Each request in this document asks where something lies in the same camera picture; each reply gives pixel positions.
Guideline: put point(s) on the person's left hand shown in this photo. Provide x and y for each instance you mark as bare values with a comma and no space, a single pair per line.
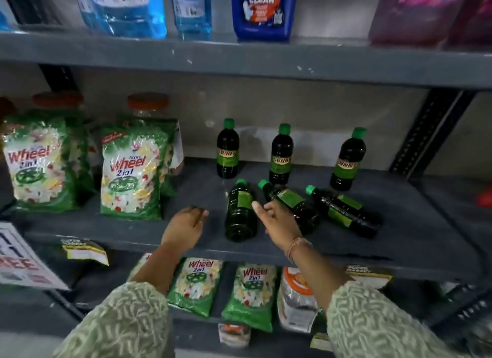
184,229

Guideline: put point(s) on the person's right hand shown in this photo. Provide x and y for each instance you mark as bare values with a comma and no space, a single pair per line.
282,225

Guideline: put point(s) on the green plastic bottle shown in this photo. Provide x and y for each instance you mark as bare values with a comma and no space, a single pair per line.
240,219
346,213
298,207

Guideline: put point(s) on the row of green bottles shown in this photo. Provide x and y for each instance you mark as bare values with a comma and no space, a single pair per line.
227,154

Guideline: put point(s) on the grey metal shelf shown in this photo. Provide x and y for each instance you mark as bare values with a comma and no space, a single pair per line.
403,223

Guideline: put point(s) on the person's left forearm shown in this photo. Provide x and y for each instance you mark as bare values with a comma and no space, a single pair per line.
127,323

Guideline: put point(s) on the person's right forearm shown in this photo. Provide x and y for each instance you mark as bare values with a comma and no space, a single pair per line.
365,323

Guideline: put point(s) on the dark blue cleaner bottle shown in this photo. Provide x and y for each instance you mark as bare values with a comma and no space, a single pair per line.
263,15

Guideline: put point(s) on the slim blue liquid bottle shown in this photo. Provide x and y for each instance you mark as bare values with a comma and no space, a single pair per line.
191,11

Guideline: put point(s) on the large blue liquid bottle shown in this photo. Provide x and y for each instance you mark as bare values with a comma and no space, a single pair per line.
130,11

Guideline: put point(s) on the clear jar orange label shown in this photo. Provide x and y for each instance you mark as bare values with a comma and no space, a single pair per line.
296,300

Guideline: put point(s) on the yellow white price tag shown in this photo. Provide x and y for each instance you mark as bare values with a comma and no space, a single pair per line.
86,251
369,277

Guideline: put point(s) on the small yellow price tag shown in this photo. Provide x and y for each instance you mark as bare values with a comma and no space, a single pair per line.
321,342

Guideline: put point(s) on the white sign red print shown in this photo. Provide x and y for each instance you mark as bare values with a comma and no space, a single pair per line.
23,261

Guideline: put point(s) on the black perforated upright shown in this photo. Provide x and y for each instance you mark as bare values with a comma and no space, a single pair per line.
57,79
430,134

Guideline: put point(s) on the grey perforated crossbar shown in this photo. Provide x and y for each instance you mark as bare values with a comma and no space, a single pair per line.
461,311

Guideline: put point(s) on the pink packet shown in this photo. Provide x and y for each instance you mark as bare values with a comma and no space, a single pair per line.
415,11
478,19

